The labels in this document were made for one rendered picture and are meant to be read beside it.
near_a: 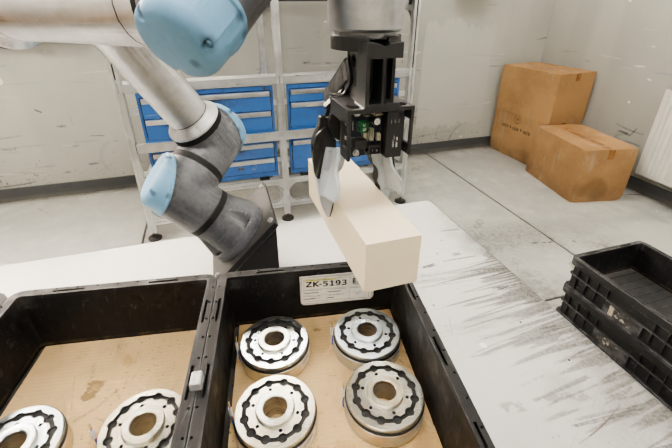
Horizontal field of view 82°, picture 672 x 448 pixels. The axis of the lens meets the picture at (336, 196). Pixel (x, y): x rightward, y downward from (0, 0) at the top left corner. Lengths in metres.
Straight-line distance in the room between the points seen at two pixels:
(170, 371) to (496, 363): 0.58
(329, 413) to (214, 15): 0.49
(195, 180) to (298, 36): 2.47
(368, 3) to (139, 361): 0.59
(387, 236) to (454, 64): 3.43
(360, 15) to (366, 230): 0.21
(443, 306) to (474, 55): 3.15
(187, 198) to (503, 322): 0.71
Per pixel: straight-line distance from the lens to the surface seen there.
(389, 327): 0.65
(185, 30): 0.33
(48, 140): 3.45
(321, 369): 0.63
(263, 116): 2.35
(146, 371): 0.69
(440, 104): 3.80
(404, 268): 0.42
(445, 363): 0.54
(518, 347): 0.91
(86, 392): 0.70
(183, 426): 0.49
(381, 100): 0.38
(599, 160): 3.25
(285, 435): 0.55
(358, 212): 0.44
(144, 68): 0.78
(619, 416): 0.88
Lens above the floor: 1.32
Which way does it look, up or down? 27 degrees down
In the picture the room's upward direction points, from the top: straight up
